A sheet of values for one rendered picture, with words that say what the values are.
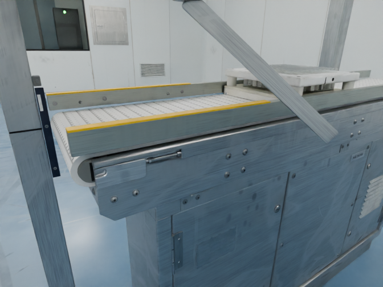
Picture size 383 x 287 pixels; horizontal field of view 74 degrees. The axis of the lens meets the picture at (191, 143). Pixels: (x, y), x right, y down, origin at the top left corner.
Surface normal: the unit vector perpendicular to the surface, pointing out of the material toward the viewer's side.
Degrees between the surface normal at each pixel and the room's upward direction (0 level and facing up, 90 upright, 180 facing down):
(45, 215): 90
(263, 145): 90
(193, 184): 90
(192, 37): 90
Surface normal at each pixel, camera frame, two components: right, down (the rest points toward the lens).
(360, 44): -0.88, 0.16
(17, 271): 0.01, -0.93
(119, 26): 0.47, 0.32
